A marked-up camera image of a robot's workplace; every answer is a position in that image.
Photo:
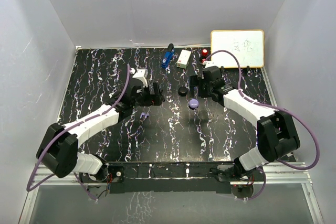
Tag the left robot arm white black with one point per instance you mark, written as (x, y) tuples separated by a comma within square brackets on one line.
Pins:
[(58, 150)]

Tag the white board wooden frame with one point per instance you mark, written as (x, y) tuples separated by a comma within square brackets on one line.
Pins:
[(243, 46)]

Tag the black front base bar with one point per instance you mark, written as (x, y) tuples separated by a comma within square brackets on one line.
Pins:
[(120, 178)]

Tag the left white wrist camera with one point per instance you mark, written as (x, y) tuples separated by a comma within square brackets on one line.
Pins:
[(140, 74)]

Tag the aluminium frame rail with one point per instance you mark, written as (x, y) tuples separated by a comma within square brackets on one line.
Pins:
[(177, 193)]

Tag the blue black tool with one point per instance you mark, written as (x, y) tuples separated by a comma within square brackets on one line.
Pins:
[(168, 55)]

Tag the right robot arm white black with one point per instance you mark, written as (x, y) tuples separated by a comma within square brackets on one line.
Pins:
[(276, 132)]

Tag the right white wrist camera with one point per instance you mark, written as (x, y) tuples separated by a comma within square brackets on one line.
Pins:
[(208, 64)]

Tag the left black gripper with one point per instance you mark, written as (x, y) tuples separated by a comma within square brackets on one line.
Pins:
[(152, 99)]

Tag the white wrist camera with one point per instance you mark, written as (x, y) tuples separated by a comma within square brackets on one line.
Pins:
[(208, 64), (140, 74)]

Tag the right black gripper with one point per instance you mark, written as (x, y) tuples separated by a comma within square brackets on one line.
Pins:
[(194, 83)]

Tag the black earbud charging case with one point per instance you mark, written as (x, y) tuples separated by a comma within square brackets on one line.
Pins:
[(183, 91)]

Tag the purple round earbud case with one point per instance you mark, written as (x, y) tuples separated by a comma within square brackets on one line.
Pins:
[(193, 104)]

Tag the white rectangular box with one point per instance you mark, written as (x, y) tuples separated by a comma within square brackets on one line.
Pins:
[(183, 59)]

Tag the red emergency button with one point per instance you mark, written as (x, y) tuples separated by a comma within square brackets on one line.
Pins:
[(204, 54)]

